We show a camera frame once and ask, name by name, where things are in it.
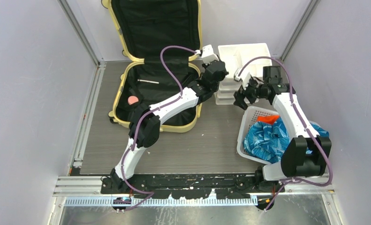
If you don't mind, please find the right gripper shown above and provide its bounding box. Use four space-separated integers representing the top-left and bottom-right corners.
234 75 268 110

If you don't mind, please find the white perforated plastic basket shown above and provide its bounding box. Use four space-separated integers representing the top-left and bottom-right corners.
237 102 331 168

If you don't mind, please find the orange garment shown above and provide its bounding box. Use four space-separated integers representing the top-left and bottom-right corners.
257 115 280 125

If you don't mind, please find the white divided organizer tray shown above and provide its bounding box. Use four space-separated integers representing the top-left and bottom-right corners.
215 43 272 105

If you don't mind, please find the blue patterned garment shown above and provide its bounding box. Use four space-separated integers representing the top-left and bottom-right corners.
242 118 330 165

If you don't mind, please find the yellow hard-shell suitcase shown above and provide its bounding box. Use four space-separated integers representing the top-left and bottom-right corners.
106 0 202 127

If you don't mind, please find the clear bottle pink cap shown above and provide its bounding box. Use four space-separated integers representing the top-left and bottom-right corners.
127 96 139 105

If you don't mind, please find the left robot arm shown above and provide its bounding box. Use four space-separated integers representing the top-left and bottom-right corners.
110 60 228 194

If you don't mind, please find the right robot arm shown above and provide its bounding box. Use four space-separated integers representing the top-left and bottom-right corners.
234 66 333 192

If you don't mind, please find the silver pen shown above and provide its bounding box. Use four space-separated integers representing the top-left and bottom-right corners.
137 79 159 84

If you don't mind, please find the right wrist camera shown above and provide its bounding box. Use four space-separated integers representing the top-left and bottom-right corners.
233 68 252 90

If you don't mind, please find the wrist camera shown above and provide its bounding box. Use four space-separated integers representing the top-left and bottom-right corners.
233 68 252 90
195 45 220 65

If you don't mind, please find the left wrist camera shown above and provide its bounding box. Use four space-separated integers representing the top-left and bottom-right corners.
195 45 220 65

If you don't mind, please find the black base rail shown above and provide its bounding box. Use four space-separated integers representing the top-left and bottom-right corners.
100 173 280 200

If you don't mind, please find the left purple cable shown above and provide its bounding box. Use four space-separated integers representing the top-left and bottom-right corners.
120 45 202 212

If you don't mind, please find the slotted metal cable duct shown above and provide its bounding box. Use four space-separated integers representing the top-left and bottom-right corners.
64 195 258 207

